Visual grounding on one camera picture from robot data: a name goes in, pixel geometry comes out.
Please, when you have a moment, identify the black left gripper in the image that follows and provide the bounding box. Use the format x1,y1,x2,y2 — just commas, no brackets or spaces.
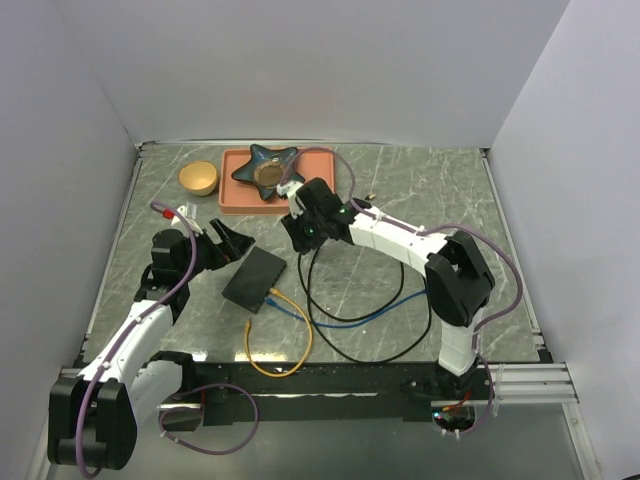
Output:
178,218,254,282

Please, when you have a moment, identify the black network switch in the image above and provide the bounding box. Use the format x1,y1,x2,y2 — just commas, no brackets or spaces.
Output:
222,247,287,314

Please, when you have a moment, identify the yellow ethernet cable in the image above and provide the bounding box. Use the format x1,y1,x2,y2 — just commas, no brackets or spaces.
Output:
243,286,314,378

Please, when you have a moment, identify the blue ethernet cable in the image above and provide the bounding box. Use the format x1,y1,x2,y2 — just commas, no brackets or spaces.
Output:
263,287,429,330

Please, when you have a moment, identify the black coaxial cable bundle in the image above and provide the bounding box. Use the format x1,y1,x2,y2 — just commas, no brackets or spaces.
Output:
297,192,434,364

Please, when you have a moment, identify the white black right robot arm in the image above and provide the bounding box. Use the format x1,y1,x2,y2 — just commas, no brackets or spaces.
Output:
276,178,495,399

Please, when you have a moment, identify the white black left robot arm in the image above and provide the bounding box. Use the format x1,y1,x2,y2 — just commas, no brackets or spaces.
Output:
47,219,255,478

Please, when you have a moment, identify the salmon pink tray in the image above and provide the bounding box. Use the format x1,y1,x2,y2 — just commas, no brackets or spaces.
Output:
218,147,336,215

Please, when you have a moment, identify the blue star-shaped dish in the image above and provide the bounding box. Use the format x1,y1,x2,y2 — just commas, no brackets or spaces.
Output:
231,144,299,201

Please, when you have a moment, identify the yellow wooden bowl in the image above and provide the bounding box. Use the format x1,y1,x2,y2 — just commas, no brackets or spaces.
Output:
178,161,219,197

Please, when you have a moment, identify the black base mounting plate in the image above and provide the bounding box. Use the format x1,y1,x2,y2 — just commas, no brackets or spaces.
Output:
158,362,493,426

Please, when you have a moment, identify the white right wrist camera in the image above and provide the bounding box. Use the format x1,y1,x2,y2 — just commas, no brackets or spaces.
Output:
276,180,305,219

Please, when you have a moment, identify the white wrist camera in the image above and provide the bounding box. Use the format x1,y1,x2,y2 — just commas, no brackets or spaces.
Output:
276,180,305,219
161,202,204,237

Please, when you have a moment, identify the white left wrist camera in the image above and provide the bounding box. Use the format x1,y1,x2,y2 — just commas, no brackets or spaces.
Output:
161,202,204,237

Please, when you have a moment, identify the aluminium frame rail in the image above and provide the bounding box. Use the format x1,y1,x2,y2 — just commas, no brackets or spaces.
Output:
49,362,581,409

